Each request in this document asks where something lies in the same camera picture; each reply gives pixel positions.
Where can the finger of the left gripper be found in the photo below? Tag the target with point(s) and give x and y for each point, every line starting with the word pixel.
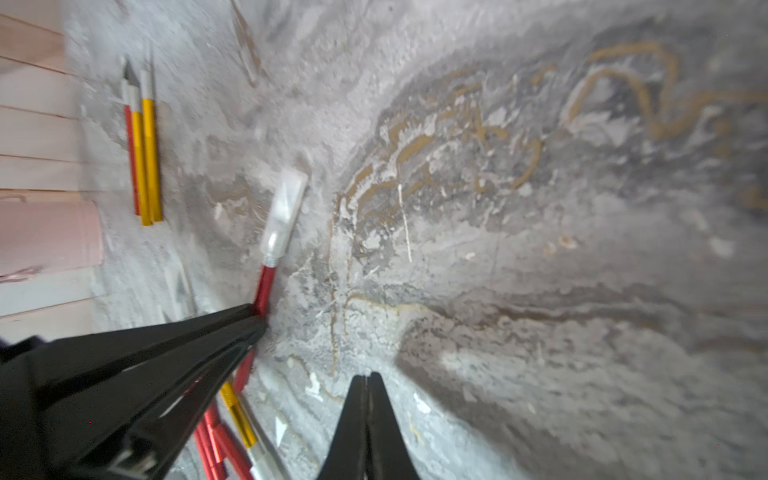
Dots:
pixel 66 366
pixel 134 424

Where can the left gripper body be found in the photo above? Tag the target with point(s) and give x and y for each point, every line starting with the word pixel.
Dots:
pixel 24 452

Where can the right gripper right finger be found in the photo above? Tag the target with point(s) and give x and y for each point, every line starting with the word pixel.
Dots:
pixel 387 454

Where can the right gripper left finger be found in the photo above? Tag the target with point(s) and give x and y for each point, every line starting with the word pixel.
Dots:
pixel 346 458

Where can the red carving knife steep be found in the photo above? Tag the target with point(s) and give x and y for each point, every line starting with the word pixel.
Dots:
pixel 225 448

